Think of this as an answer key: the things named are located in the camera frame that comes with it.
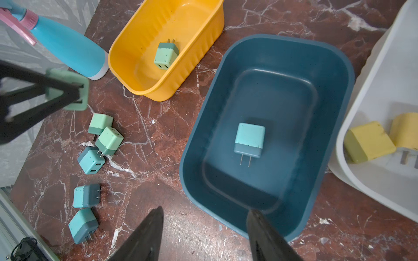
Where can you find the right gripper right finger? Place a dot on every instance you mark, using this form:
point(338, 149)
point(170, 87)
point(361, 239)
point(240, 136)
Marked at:
point(266, 243)

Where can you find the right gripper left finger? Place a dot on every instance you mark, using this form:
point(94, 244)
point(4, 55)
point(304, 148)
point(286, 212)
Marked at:
point(145, 241)

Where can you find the green plug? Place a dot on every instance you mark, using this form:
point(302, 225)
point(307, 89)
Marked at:
point(166, 54)
point(109, 141)
point(99, 122)
point(77, 86)

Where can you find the teal plug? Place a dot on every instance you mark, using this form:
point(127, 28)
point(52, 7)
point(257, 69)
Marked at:
point(249, 141)
point(86, 196)
point(90, 161)
point(83, 224)

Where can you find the yellow plug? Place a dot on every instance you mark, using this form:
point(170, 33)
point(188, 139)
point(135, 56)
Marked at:
point(367, 142)
point(404, 135)

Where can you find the dark teal storage box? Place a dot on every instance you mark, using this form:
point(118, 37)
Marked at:
point(299, 91)

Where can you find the white plastic storage box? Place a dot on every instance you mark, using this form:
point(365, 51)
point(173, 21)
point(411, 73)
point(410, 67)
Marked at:
point(387, 87)

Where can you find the yellow plastic storage box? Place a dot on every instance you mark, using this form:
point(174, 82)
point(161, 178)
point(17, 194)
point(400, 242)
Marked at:
point(193, 26)

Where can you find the teal plug bottom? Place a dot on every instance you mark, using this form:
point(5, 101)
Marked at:
point(83, 224)

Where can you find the teal spray bottle pink trigger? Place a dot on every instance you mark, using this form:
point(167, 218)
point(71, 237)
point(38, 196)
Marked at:
point(69, 46)

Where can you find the aluminium front rail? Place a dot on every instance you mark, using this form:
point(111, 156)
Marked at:
point(15, 227)

